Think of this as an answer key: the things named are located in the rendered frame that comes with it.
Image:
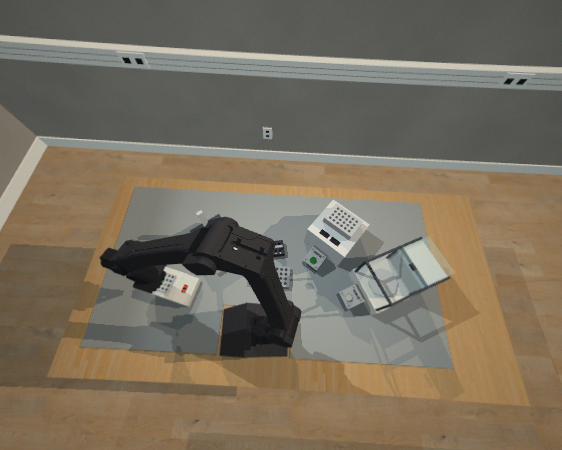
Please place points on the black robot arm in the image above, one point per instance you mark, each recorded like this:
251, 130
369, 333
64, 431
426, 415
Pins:
209, 249

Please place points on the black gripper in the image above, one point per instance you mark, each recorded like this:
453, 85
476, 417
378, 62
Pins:
153, 280

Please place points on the grey bench mat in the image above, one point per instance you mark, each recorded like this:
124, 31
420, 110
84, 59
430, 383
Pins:
410, 333

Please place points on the white block with rows of holes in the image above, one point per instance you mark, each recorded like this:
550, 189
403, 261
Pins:
181, 289

